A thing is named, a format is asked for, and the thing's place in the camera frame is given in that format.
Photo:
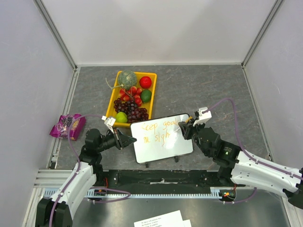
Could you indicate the green mango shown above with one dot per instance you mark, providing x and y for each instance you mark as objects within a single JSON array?
[{"x": 146, "y": 95}]

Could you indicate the red strawberries bunch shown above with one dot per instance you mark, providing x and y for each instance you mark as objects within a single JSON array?
[{"x": 133, "y": 94}]

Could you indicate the small whiteboard black frame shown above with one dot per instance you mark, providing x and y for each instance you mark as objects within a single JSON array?
[{"x": 157, "y": 140}]

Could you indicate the white slotted cable duct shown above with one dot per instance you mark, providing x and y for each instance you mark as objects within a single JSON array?
[{"x": 101, "y": 193}]

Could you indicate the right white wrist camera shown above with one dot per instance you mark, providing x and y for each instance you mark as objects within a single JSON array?
[{"x": 202, "y": 116}]

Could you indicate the purple snack bag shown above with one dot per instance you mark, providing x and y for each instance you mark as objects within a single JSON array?
[{"x": 71, "y": 124}]

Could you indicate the green netted melon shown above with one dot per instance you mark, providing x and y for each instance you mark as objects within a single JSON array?
[{"x": 127, "y": 79}]

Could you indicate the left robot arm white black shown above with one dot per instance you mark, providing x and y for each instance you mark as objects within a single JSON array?
[{"x": 60, "y": 208}]

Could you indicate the green pear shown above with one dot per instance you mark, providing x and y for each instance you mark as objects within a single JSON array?
[{"x": 121, "y": 117}]

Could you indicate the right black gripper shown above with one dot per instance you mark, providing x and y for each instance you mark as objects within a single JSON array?
[{"x": 189, "y": 131}]

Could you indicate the red apple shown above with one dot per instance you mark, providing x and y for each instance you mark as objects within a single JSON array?
[{"x": 145, "y": 82}]

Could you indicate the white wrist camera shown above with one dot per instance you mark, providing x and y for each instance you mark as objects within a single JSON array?
[
  {"x": 109, "y": 122},
  {"x": 202, "y": 116}
]

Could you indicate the white paper sheets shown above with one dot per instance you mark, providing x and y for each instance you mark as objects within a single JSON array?
[{"x": 172, "y": 219}]

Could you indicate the dark red grapes bunch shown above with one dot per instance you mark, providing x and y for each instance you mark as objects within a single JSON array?
[{"x": 134, "y": 112}]

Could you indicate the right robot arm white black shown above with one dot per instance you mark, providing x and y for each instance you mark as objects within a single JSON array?
[{"x": 241, "y": 167}]

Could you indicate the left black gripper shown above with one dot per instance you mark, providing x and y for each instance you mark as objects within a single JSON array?
[{"x": 121, "y": 140}]

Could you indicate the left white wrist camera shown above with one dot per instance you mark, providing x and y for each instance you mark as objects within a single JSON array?
[{"x": 109, "y": 122}]

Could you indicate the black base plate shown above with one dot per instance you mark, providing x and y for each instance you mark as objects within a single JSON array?
[{"x": 162, "y": 181}]

